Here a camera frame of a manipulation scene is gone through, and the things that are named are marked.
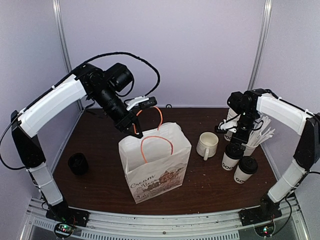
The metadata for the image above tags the white paper takeout bag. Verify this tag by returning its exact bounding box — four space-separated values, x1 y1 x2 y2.
118 121 192 204

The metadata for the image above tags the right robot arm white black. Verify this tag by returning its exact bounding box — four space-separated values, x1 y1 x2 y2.
216 88 320 221

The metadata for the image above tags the white paper cup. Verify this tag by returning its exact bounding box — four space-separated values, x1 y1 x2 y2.
221 152 243 171
233 165 253 184

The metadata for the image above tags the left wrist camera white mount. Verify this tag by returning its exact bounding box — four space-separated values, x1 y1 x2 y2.
126 96 158 111

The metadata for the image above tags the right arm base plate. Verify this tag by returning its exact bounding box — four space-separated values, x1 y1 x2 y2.
238 207 282 227

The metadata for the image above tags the cream ribbed ceramic mug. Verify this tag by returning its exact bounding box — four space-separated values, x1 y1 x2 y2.
196 132 219 161

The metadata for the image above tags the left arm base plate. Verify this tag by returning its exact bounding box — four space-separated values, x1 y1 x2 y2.
45 208 90 227

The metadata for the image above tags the aluminium front rail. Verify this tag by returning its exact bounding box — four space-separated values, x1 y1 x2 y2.
24 192 307 240

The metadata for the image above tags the right aluminium wall post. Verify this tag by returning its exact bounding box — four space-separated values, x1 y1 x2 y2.
247 0 273 90

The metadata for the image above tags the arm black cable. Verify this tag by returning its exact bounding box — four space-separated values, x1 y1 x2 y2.
284 168 320 223
0 51 161 171

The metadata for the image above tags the left aluminium wall post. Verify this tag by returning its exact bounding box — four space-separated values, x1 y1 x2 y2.
52 0 83 111

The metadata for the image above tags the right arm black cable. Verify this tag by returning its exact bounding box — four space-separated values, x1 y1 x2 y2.
284 168 320 223

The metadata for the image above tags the aluminium wall post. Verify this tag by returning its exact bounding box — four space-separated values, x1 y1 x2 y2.
52 0 83 111
247 0 273 90

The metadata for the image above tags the bundle of white straws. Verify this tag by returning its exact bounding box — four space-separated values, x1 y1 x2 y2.
247 114 275 147

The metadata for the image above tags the stack of black cup lids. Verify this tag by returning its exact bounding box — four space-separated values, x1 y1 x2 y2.
68 152 89 176

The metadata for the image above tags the paper cup holding straws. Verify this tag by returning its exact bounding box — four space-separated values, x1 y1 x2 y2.
243 144 258 156

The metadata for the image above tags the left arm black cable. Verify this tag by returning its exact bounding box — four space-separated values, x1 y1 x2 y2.
0 51 161 171

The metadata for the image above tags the stack of white paper cups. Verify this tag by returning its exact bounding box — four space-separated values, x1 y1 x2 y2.
224 108 240 141

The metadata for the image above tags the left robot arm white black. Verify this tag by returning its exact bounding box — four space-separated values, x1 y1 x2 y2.
11 63 148 222

